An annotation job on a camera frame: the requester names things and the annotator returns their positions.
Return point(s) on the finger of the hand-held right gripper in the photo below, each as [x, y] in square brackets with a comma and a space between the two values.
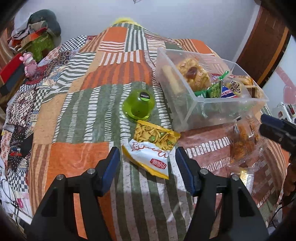
[275, 129]

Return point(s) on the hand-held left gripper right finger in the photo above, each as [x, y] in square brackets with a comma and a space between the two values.
[186, 169]

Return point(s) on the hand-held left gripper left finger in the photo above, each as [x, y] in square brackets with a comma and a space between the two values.
[111, 169]

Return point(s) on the orange cracker clear packet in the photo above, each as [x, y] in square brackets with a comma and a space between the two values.
[245, 139]

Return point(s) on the yellow white snack packet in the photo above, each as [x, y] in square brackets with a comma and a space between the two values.
[148, 155]

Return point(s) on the clear plastic container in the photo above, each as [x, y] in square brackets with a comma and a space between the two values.
[185, 111]

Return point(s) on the blue snack packet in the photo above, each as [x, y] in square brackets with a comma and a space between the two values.
[227, 93]

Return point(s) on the green pea snack packet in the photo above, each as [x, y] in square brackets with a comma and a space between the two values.
[214, 90]
[200, 93]

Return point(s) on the round pastry clear bag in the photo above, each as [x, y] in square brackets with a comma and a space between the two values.
[192, 71]

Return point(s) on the person's right hand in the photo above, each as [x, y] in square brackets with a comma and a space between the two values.
[291, 180]

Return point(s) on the white heart-patterned sliding door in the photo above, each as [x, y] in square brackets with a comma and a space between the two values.
[284, 76]

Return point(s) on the gold snack packet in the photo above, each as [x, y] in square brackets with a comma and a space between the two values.
[246, 179]

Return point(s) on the brown wooden door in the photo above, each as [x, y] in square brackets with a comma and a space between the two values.
[261, 46]

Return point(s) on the patchwork blanket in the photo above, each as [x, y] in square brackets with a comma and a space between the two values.
[92, 69]

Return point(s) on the dark grey box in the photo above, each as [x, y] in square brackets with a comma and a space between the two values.
[11, 87]

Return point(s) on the pink bunny toy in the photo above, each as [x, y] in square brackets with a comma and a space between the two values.
[29, 66]

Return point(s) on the green cardboard box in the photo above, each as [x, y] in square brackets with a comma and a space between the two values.
[40, 46]

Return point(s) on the red box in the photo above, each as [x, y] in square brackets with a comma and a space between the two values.
[10, 69]

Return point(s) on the yellow cushion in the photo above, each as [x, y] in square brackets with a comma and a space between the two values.
[124, 20]

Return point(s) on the orange cardboard box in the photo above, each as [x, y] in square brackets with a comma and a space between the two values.
[34, 37]

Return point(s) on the pile of papers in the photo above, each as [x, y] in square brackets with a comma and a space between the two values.
[19, 34]

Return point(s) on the pile of clothes and bags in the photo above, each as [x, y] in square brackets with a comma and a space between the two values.
[46, 19]

